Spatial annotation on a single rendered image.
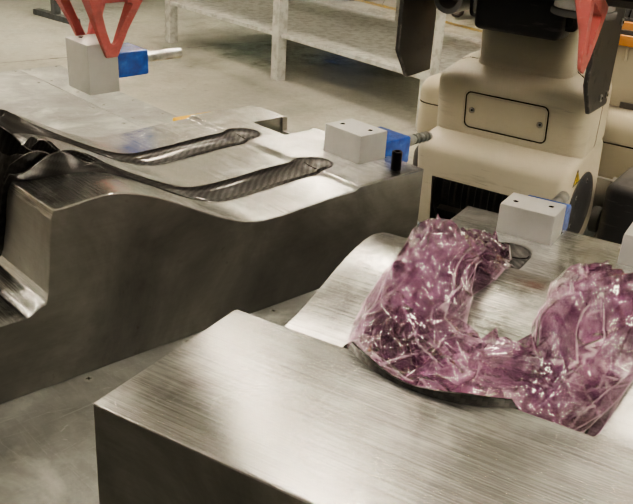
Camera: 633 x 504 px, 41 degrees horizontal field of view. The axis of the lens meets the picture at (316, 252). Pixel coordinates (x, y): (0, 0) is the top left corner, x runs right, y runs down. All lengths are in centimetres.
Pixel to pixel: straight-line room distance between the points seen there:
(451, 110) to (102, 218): 74
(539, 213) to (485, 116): 48
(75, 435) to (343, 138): 39
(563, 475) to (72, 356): 37
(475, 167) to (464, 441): 82
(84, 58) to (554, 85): 61
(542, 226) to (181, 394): 43
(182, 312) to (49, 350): 11
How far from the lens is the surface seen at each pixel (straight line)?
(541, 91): 119
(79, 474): 56
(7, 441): 59
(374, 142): 82
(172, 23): 576
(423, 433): 41
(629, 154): 144
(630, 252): 76
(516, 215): 78
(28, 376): 63
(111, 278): 62
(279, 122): 95
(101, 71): 97
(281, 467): 38
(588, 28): 83
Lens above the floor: 115
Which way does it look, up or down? 25 degrees down
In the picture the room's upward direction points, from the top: 4 degrees clockwise
